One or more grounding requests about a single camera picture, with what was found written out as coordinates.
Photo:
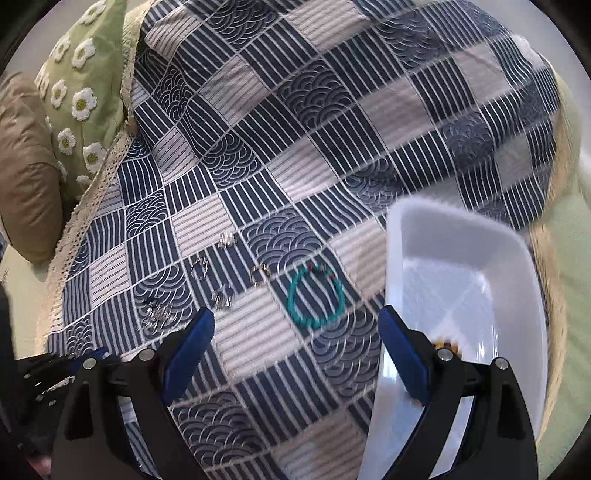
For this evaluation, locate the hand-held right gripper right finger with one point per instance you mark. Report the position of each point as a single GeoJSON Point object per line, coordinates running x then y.
{"type": "Point", "coordinates": [408, 357]}

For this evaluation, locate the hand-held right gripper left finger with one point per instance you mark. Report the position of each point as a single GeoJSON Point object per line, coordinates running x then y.
{"type": "Point", "coordinates": [191, 350]}

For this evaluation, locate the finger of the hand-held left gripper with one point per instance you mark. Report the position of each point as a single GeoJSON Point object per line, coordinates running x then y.
{"type": "Point", "coordinates": [60, 371]}

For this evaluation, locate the small silver brooch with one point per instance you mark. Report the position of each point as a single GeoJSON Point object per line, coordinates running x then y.
{"type": "Point", "coordinates": [253, 277]}

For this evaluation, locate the white plastic tray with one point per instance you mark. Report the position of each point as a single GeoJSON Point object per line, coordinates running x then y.
{"type": "Point", "coordinates": [461, 277]}

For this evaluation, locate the cream lace-edged blanket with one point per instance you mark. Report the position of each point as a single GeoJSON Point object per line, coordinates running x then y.
{"type": "Point", "coordinates": [69, 249]}

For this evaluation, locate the brown pillow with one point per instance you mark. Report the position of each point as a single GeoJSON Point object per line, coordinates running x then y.
{"type": "Point", "coordinates": [25, 175]}

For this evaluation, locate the blue patchwork patterned cloth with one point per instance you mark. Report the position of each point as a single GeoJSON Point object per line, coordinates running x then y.
{"type": "Point", "coordinates": [323, 138]}

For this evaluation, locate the green daisy pillow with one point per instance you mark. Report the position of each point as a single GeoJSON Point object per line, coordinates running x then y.
{"type": "Point", "coordinates": [99, 64]}

